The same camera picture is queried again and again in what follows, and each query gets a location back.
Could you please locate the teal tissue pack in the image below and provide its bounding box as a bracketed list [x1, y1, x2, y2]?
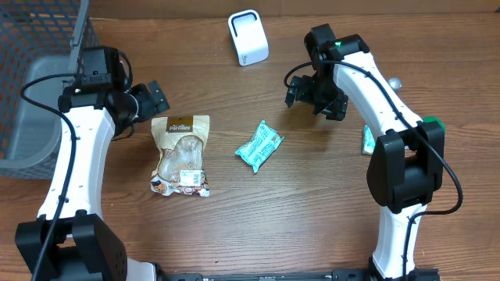
[235, 120, 284, 174]

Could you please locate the white barcode scanner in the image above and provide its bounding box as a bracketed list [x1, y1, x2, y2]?
[227, 9, 269, 66]

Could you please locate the small Kleenex tissue pack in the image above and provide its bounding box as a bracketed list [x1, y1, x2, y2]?
[362, 125, 376, 155]

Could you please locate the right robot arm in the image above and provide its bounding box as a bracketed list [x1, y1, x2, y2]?
[284, 24, 445, 280]

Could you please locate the brown snack packet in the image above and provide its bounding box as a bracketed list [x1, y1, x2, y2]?
[152, 115, 210, 188]

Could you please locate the grey plastic mesh basket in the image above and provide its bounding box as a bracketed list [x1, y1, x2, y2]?
[1, 0, 100, 179]

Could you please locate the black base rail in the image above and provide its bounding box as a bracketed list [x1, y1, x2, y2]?
[155, 268, 442, 281]

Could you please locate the clear bottle with silver cap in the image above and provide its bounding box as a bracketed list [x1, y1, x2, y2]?
[387, 77, 402, 92]

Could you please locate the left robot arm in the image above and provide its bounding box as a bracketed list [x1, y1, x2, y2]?
[15, 46, 170, 280]

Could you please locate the green lid jar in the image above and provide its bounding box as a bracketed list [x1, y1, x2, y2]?
[422, 116, 446, 132]

